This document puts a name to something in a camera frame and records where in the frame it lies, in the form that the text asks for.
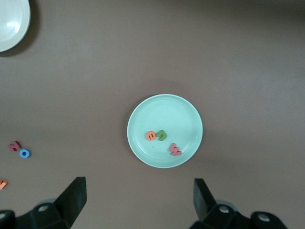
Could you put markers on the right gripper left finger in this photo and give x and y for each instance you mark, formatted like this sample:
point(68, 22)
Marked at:
point(72, 202)

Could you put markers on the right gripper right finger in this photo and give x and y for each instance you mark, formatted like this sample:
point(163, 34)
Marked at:
point(203, 205)

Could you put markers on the pink foam letter w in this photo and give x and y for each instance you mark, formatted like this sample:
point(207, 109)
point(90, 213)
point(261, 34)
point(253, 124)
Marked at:
point(175, 152)

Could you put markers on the green foam letter n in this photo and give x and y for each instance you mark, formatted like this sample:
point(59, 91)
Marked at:
point(162, 132)

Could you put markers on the orange foam letter e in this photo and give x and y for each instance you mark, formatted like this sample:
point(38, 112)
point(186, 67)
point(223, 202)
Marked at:
point(147, 136)

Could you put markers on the blue foam letter o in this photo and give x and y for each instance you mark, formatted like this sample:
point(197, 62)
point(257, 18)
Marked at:
point(21, 153)

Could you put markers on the orange foam letter v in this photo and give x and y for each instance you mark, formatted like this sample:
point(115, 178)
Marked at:
point(3, 184)

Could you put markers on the dark red foam letter z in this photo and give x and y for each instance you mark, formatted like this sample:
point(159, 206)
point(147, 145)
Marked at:
point(14, 146)

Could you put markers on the green plate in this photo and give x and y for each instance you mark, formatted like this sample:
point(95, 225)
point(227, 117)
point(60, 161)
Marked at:
point(166, 112)

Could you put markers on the beige plate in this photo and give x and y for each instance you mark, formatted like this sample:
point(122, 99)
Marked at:
point(12, 28)

